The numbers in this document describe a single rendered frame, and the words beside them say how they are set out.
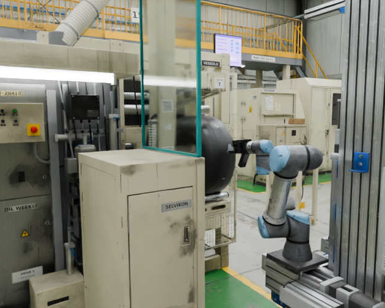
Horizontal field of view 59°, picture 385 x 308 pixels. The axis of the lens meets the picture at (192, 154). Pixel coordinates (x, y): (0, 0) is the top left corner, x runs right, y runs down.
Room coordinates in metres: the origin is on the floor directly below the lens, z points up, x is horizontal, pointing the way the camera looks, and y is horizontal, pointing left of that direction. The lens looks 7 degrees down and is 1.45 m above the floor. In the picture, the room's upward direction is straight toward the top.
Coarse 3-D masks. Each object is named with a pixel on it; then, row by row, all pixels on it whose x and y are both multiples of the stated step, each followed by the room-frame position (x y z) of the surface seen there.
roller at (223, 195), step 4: (220, 192) 2.31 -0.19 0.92; (224, 192) 2.32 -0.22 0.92; (228, 192) 2.34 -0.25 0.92; (208, 196) 2.24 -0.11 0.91; (212, 196) 2.25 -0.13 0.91; (216, 196) 2.27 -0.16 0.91; (220, 196) 2.29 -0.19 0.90; (224, 196) 2.31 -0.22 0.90; (228, 196) 2.33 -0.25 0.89; (208, 200) 2.24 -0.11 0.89
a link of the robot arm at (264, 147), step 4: (264, 140) 1.89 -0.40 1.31; (268, 140) 1.88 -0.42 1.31; (252, 144) 1.93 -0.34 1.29; (256, 144) 1.91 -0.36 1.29; (260, 144) 1.88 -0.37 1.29; (264, 144) 1.86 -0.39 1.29; (268, 144) 1.86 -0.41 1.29; (272, 144) 1.88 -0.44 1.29; (252, 148) 1.93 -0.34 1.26; (256, 148) 1.90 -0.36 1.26; (260, 148) 1.87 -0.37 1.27; (264, 148) 1.85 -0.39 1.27; (268, 148) 1.86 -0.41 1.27; (272, 148) 1.88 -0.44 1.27; (256, 152) 1.90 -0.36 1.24; (260, 152) 1.88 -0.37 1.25; (264, 152) 1.87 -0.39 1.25; (268, 152) 1.86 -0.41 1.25
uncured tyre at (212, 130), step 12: (204, 120) 2.25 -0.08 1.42; (216, 120) 2.31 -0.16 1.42; (204, 132) 2.15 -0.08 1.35; (216, 132) 2.20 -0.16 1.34; (228, 132) 2.25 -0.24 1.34; (204, 144) 2.12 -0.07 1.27; (216, 144) 2.14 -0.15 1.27; (228, 144) 2.19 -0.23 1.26; (204, 156) 2.10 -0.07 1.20; (216, 156) 2.12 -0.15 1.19; (228, 156) 2.17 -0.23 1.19; (216, 168) 2.12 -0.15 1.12; (228, 168) 2.18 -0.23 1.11; (216, 180) 2.16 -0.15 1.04; (228, 180) 2.23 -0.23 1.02; (216, 192) 2.30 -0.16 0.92
